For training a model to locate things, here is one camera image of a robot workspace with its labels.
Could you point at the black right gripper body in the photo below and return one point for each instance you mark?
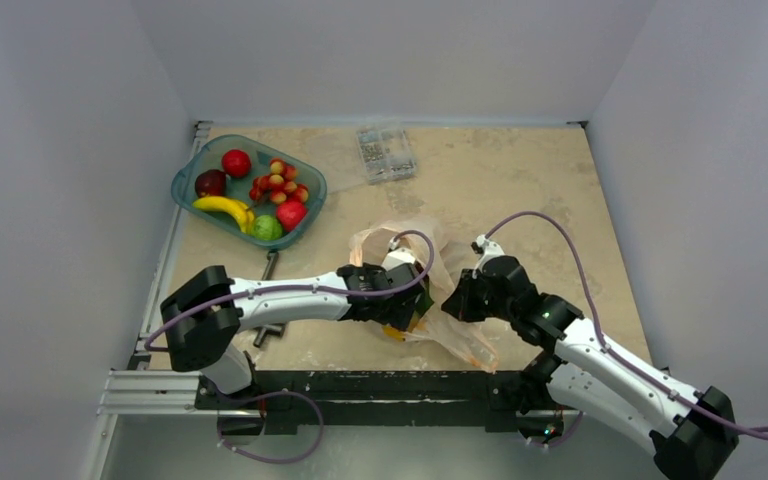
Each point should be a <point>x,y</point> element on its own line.
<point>462,301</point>

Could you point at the yellow fake banana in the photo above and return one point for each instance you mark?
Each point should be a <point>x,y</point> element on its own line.
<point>240,212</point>

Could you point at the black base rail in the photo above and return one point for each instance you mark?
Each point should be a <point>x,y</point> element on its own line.
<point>282,401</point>

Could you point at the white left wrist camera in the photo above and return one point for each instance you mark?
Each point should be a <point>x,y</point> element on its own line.
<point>398,255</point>

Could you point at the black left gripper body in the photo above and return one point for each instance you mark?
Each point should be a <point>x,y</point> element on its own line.
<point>395,316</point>

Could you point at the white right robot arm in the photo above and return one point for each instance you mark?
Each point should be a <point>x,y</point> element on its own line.
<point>664,416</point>

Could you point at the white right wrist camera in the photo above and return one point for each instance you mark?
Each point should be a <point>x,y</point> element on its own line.
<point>486,249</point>

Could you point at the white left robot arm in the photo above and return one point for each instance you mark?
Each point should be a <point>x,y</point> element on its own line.
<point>199,326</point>

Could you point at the black metal clamp tool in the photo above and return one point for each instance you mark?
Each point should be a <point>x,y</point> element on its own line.
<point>265,332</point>

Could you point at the dark red fake apple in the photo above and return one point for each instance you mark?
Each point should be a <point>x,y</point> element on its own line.
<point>212,182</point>

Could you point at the orange fake fruit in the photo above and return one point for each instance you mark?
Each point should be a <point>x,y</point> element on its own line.
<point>394,333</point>

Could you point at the clear screw organizer box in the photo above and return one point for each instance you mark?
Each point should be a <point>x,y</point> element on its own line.
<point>385,152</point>

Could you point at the green fake custard apple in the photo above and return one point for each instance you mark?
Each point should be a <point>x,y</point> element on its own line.
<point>266,228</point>

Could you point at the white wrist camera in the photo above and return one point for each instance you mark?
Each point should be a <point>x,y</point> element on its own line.
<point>398,255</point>
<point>486,249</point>

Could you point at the red yellow fake cherry bunch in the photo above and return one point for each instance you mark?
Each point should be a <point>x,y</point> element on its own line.
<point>279,184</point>

